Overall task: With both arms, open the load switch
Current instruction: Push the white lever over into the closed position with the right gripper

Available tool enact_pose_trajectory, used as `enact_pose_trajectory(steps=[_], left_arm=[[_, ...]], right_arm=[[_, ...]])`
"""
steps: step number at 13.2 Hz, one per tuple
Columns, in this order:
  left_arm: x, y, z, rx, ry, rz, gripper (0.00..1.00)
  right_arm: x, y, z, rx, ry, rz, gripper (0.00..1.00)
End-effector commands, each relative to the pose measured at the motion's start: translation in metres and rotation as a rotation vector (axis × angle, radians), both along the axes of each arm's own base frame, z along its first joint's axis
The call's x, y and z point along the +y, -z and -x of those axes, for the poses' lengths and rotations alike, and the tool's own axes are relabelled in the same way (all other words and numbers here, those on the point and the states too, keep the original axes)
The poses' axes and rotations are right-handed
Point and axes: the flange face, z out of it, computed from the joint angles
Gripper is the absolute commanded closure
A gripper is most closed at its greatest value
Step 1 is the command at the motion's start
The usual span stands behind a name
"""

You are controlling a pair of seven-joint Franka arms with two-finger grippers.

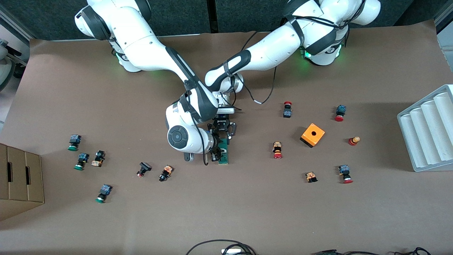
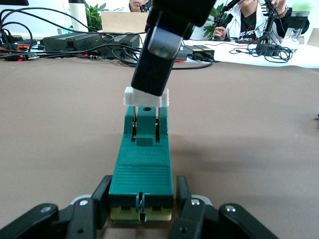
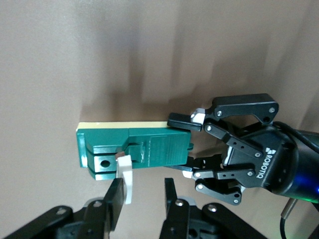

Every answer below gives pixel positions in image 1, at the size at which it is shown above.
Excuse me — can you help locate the green circuit board module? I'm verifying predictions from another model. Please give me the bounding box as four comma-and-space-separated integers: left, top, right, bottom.
218, 138, 230, 165

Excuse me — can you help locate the black pushbutton with orange block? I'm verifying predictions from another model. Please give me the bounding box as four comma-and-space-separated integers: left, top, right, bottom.
159, 165, 174, 182

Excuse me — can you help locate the black square pushbutton red tip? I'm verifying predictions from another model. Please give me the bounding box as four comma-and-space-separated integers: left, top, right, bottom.
137, 162, 153, 178

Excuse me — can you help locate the black pushbutton with white-orange block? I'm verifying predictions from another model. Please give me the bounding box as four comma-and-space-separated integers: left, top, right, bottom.
91, 151, 106, 167

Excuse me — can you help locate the green pushbutton with blue block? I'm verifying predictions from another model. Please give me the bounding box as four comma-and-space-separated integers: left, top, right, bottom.
74, 153, 90, 171
95, 184, 113, 204
68, 135, 82, 152

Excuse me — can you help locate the light grey ribbed tray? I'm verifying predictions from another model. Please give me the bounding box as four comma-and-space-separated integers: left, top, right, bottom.
397, 84, 453, 172

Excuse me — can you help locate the brown cardboard box with slots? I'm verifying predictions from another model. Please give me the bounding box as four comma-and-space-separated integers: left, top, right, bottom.
0, 143, 45, 222

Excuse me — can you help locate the white round background device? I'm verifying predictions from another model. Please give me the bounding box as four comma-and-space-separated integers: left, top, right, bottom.
0, 38, 28, 92

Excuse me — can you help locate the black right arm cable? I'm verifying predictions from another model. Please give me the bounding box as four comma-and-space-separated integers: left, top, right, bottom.
180, 94, 209, 166

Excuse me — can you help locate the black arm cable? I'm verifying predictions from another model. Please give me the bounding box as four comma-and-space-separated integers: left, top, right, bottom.
241, 66, 278, 105
180, 94, 209, 166

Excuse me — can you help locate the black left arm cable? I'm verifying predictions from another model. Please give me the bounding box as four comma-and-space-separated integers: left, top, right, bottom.
241, 66, 278, 105

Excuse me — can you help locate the orange button enclosure box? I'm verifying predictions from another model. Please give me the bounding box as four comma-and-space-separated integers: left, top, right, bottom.
300, 123, 325, 148

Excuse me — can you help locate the black arched table cable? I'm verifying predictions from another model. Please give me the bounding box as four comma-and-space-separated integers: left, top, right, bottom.
186, 240, 256, 255

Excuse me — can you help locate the black cable bundle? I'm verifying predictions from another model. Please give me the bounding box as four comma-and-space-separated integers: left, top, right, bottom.
221, 244, 255, 255

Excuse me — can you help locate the black vertical post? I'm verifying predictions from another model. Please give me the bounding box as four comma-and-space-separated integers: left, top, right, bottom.
206, 0, 217, 33

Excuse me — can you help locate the black cable with connector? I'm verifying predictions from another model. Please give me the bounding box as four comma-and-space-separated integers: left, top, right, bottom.
313, 249, 393, 255

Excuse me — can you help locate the black coiled cable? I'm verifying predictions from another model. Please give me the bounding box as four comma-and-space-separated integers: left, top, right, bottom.
395, 247, 431, 255

